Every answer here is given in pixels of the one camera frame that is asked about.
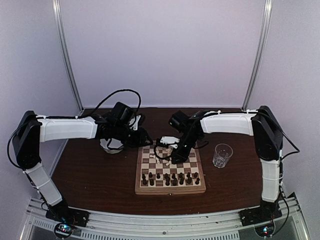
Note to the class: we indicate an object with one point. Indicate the wooden chess board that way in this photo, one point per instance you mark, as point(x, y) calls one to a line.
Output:
point(150, 161)

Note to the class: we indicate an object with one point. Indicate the white round bowl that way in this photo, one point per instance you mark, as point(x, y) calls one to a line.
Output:
point(111, 146)

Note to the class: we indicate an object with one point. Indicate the aluminium frame post left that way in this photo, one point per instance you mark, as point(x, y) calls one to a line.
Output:
point(65, 53)

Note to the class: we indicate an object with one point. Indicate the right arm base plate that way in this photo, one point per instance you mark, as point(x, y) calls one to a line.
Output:
point(257, 215)

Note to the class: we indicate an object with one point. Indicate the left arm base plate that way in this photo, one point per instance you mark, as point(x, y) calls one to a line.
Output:
point(74, 217)

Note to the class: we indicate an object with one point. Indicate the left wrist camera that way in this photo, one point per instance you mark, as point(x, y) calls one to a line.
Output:
point(136, 121)

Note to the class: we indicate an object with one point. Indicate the clear plastic cup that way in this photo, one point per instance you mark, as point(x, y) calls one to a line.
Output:
point(222, 154)

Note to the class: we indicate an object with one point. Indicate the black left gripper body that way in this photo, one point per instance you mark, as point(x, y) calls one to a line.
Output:
point(131, 140)

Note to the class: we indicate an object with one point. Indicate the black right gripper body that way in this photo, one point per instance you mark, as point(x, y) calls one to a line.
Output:
point(190, 142)

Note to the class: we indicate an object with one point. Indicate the dark tall king piece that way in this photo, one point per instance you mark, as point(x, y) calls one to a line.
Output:
point(174, 182)

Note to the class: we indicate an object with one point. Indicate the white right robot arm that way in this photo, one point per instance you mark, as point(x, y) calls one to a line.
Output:
point(256, 176)

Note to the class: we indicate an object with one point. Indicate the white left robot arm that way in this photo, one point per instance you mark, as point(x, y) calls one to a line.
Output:
point(120, 127)

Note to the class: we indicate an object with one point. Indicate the dark piece queen file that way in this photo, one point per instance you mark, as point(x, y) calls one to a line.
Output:
point(167, 181)

